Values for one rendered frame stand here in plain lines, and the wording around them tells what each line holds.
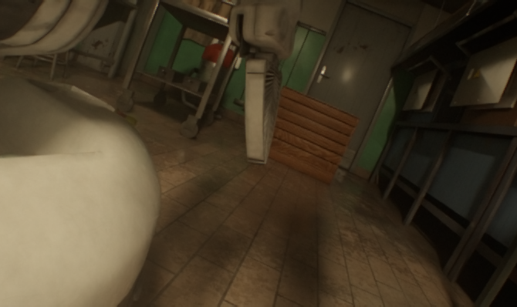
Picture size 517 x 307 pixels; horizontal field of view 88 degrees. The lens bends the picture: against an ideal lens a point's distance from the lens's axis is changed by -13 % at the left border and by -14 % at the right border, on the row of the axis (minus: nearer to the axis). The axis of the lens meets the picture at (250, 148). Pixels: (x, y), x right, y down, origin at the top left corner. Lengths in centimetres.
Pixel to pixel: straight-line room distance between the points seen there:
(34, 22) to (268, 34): 22
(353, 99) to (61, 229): 416
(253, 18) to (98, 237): 24
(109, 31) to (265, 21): 395
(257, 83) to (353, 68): 402
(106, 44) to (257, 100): 395
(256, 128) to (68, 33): 21
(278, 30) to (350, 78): 399
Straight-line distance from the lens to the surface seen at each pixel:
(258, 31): 32
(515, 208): 175
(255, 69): 32
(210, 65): 381
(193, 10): 219
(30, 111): 44
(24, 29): 32
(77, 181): 25
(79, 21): 33
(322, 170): 264
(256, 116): 33
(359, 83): 431
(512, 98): 205
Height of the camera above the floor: 46
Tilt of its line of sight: 10 degrees down
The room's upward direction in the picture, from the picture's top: 23 degrees clockwise
